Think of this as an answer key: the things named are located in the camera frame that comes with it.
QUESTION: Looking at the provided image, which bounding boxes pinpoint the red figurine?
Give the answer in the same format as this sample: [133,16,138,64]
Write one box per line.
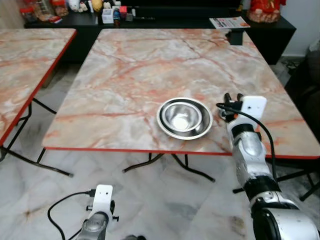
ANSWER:
[247,0,287,24]

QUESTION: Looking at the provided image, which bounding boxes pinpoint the black clamp block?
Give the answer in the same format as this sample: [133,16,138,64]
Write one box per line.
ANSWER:
[227,28,247,46]

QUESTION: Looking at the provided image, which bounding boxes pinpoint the marble-top folding table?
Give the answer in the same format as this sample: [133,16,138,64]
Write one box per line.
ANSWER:
[0,28,77,177]
[42,28,320,201]

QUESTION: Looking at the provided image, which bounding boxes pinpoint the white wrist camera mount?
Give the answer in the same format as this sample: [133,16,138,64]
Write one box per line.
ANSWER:
[92,184,114,215]
[231,96,267,132]

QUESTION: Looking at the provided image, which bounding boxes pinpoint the printed magazine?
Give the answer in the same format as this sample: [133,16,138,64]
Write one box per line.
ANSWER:
[209,16,251,30]

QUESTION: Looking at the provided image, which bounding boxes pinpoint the stainless steel bowl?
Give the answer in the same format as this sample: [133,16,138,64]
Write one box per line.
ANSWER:
[161,99,204,132]

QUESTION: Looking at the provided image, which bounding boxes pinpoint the big clear jar red lid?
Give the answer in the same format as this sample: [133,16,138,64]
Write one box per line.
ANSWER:
[37,0,53,17]

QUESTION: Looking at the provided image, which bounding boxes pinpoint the dark brown sofa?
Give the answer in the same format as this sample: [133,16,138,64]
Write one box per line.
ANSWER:
[284,42,320,126]

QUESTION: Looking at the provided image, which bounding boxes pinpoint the black television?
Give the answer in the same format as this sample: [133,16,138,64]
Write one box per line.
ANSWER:
[125,0,246,8]

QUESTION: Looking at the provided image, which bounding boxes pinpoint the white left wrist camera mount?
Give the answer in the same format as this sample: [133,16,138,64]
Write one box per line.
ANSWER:
[92,184,114,215]

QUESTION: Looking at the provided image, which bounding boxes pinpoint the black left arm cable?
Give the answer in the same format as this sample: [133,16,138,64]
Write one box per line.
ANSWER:
[47,190,97,240]

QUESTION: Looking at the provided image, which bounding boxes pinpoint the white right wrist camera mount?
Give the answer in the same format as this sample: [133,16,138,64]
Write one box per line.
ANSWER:
[231,96,267,132]

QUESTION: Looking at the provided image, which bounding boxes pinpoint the white box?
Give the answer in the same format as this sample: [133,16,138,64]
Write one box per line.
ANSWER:
[101,7,115,24]

